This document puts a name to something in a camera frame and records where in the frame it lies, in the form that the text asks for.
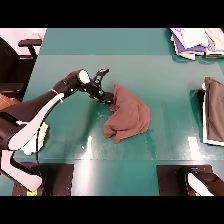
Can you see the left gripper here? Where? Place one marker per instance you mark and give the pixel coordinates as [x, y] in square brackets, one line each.
[100, 95]

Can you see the brown T-shirt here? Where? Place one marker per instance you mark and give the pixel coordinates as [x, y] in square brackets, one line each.
[128, 115]

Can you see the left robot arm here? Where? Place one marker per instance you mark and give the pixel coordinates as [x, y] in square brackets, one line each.
[40, 106]

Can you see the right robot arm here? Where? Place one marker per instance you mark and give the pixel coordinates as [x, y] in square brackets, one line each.
[203, 181]

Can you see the black side table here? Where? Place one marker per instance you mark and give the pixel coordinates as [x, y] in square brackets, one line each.
[30, 43]

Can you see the purple garment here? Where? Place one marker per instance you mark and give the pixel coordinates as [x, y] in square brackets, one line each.
[181, 48]

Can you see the black mounting plate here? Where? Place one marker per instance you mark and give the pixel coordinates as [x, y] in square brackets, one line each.
[58, 180]
[168, 180]

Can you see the brown garment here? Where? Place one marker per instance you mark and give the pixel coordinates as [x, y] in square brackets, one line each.
[215, 110]

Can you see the beige garment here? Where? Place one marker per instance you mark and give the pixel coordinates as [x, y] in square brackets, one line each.
[216, 41]

